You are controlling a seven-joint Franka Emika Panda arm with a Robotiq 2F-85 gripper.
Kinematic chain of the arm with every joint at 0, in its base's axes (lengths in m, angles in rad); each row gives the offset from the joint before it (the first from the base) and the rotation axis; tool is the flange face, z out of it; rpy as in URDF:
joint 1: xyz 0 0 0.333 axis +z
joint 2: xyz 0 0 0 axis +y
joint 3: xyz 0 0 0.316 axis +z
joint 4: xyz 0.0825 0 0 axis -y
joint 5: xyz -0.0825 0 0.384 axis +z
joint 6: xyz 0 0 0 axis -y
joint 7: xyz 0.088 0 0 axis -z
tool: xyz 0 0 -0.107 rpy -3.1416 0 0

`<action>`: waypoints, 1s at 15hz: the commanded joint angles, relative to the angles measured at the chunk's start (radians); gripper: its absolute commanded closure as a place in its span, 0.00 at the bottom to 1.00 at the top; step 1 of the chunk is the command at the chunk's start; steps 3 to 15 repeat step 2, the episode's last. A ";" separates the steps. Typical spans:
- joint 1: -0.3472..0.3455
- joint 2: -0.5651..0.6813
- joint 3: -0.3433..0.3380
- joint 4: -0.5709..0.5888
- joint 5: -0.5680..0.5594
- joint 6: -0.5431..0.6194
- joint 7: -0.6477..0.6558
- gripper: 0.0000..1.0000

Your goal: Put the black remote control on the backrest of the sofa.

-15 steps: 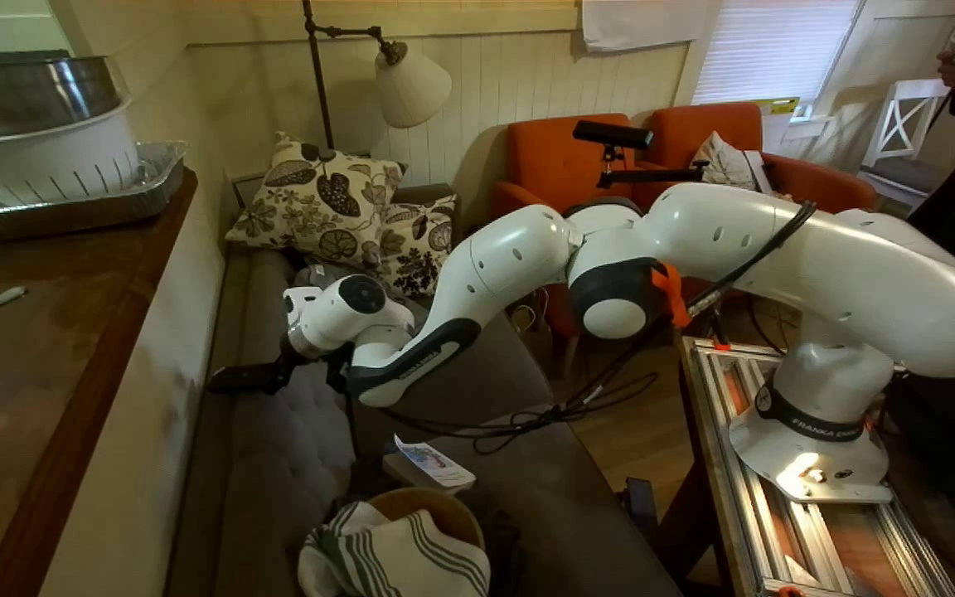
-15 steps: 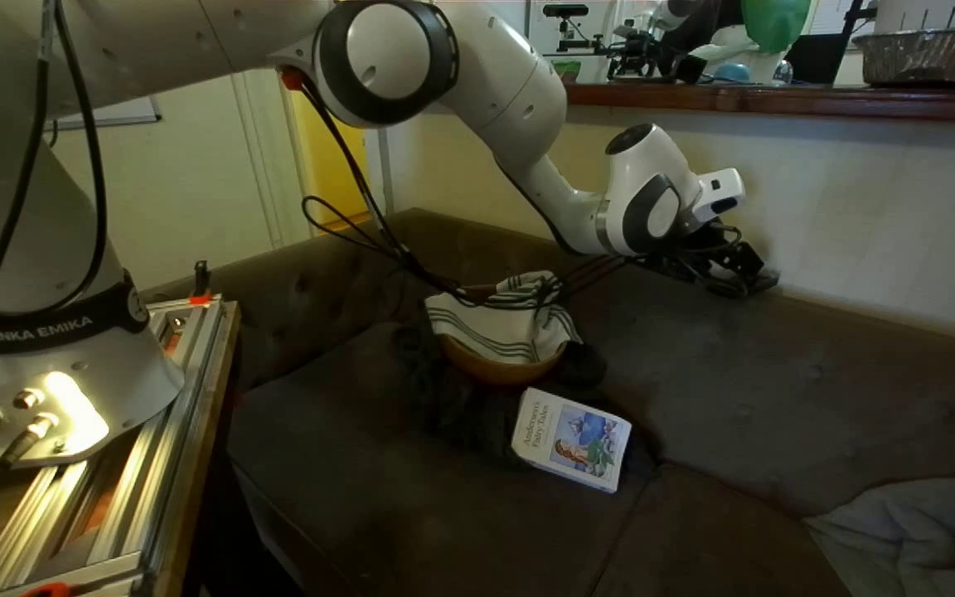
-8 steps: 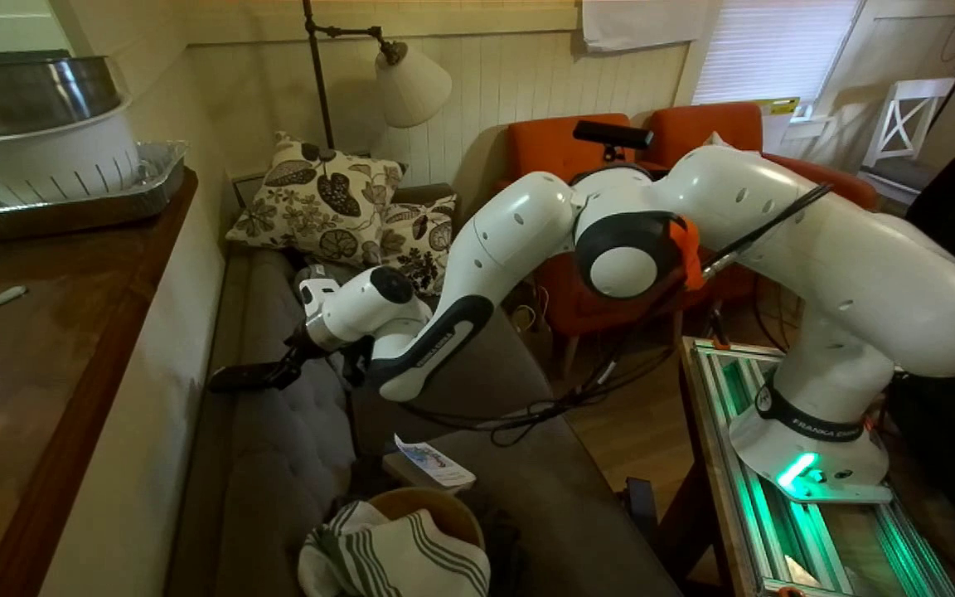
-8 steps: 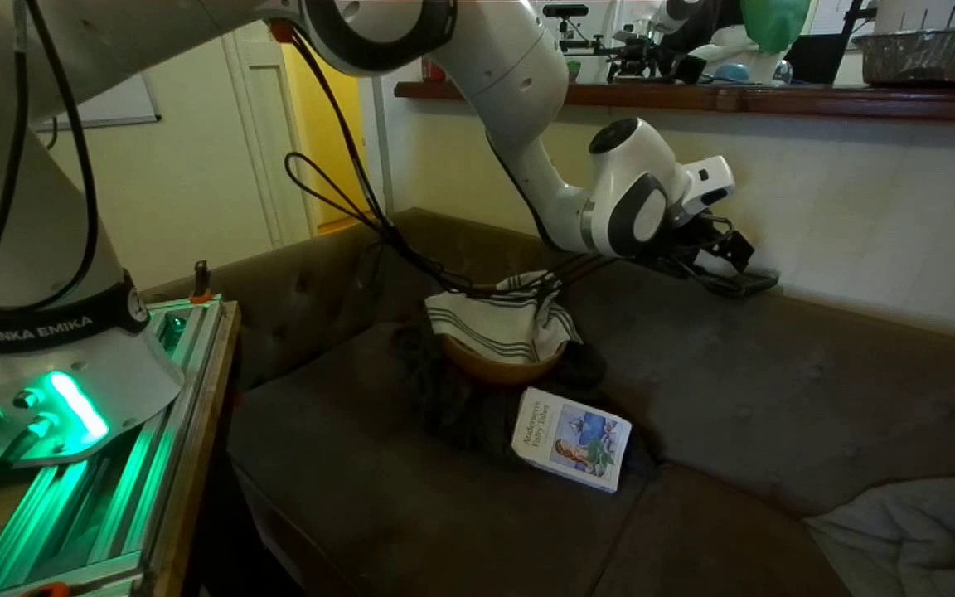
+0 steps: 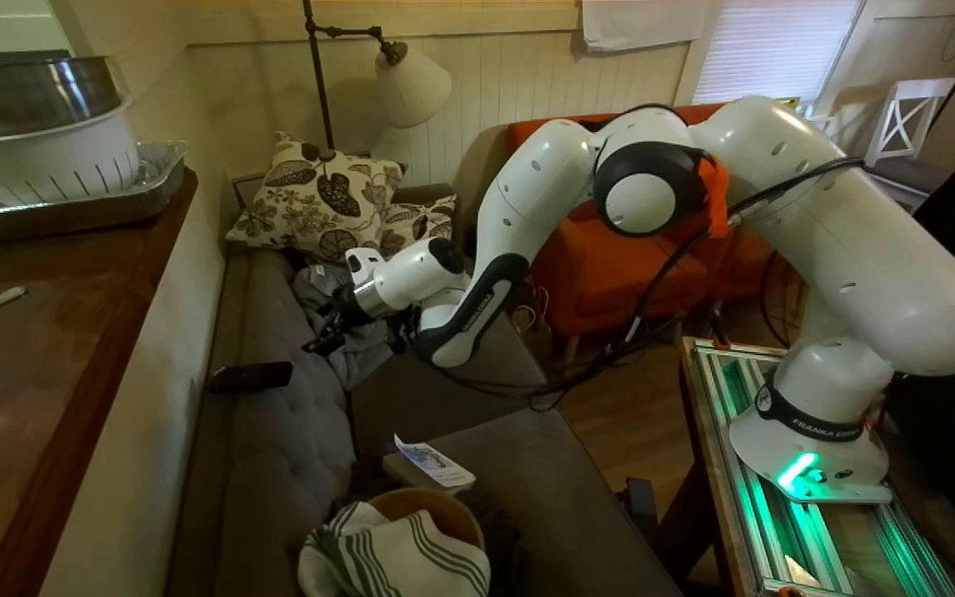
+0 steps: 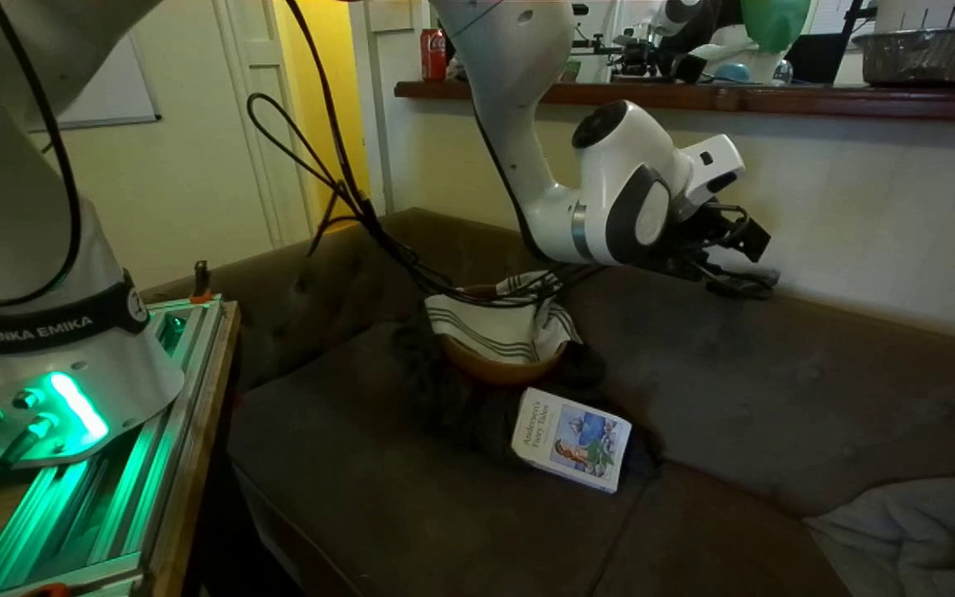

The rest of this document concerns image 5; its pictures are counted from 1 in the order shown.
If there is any white paperback book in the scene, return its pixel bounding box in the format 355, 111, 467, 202
378, 431, 481, 499

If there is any white cross-back chair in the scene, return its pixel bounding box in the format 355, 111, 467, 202
861, 77, 955, 170

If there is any white hanging sheet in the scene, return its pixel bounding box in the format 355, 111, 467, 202
578, 0, 717, 57

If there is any aluminium frame robot table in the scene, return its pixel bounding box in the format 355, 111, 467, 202
680, 335, 955, 597

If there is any black remote control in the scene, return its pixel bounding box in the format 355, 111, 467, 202
201, 357, 298, 397

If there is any floor lamp white shade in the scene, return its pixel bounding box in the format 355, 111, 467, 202
298, 0, 455, 151

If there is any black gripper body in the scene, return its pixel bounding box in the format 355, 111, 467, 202
323, 287, 378, 346

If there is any wooden bowl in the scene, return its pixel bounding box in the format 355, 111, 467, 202
367, 483, 490, 553

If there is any large floral pillow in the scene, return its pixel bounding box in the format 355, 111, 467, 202
223, 128, 407, 274

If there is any white window blind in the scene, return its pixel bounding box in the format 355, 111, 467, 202
690, 0, 868, 111

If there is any metal drip tray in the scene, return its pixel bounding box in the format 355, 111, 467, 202
0, 141, 190, 242

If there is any small floral pillow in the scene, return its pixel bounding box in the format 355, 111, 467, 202
375, 191, 461, 265

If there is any metal mixing bowl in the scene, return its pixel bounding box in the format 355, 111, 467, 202
0, 54, 130, 141

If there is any wooden bar counter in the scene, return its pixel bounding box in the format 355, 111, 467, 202
0, 161, 201, 597

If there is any white green striped towel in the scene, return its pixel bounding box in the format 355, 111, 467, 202
295, 499, 495, 597

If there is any grey tufted sofa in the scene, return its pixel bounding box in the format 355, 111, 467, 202
165, 177, 685, 597

